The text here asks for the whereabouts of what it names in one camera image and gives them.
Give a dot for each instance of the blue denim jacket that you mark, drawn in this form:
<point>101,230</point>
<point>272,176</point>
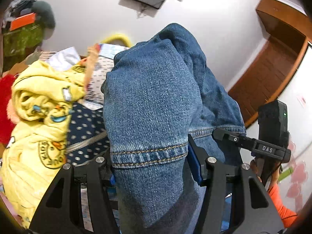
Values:
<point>158,94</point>

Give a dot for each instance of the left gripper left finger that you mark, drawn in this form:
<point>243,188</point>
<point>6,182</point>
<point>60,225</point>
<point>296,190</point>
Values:
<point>100,177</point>

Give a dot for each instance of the green storage box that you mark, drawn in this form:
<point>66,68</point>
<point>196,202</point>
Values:
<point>15,42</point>

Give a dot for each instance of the wooden wardrobe door frame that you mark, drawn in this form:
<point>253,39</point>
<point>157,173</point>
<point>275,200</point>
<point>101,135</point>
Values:
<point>273,68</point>

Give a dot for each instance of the orange box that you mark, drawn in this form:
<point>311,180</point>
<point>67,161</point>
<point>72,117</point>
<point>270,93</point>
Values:
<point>22,21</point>

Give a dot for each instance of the blue patchwork bedspread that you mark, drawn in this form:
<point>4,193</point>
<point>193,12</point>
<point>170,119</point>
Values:
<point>67,58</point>

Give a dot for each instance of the orange sleeve forearm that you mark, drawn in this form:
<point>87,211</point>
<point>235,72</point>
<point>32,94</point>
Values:
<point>287,216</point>

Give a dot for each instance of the navy patterned sweater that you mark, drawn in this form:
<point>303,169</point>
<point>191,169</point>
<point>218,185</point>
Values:
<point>86,137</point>

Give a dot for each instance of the red plush item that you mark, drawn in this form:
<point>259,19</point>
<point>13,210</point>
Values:
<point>6,124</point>

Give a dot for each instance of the yellow duck print blanket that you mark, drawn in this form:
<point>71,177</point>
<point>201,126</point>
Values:
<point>43,99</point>

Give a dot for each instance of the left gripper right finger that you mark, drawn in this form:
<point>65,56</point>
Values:
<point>207,172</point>

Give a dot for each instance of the pile of clothes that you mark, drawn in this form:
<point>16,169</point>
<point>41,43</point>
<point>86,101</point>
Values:
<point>42,11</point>

